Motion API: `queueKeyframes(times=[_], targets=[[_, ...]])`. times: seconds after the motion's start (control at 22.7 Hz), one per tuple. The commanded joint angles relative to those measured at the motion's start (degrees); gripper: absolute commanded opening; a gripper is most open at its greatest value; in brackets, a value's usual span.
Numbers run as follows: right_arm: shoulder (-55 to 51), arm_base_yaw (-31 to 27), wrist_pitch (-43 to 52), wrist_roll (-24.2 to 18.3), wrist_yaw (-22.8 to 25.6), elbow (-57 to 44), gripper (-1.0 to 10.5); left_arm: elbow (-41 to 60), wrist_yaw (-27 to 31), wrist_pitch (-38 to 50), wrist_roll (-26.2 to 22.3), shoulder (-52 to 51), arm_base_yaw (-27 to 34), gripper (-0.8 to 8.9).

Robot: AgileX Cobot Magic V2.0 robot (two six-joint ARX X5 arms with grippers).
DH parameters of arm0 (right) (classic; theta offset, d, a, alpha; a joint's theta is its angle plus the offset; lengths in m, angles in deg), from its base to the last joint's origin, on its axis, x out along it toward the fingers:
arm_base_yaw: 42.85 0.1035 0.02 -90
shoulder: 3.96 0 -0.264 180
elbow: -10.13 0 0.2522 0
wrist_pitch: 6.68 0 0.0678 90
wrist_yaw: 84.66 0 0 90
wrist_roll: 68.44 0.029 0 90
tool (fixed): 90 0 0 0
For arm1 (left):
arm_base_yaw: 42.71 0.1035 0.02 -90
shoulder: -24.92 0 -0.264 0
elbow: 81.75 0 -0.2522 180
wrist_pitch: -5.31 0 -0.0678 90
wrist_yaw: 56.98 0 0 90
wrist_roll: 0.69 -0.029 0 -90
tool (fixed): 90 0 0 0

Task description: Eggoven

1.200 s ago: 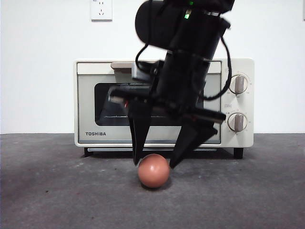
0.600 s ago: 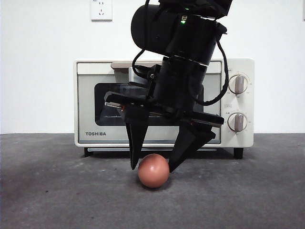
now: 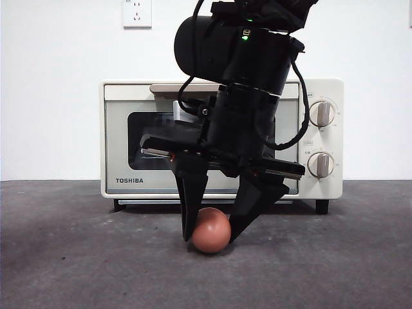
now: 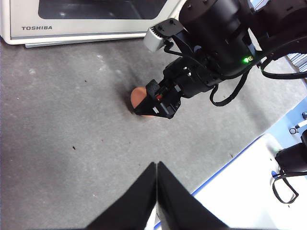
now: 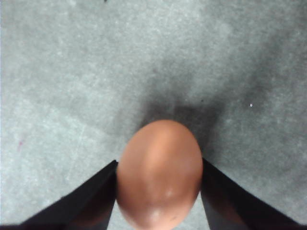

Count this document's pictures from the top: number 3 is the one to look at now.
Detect black camera cable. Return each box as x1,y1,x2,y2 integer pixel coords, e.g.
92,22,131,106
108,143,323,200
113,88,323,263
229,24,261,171
177,0,207,113

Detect brown egg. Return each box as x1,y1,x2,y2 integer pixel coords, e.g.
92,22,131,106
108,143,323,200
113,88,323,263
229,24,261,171
192,207,232,254

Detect cream toaster oven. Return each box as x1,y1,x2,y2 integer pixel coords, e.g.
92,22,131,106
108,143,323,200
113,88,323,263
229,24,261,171
98,78,344,215

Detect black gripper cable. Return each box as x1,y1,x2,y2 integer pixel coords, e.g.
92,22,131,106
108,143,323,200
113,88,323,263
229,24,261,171
265,59,312,151

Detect pale grey right wrist camera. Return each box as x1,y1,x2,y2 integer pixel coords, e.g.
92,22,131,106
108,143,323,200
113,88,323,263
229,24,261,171
173,100,207,125

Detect beige oven knob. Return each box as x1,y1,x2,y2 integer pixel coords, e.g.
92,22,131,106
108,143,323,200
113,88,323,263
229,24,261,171
307,152,335,179
308,100,338,128

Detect white wall socket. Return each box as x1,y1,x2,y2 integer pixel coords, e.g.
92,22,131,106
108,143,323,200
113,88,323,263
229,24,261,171
122,0,153,30

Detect glass oven door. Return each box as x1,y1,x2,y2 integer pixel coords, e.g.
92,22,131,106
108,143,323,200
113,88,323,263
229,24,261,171
104,83,300,196

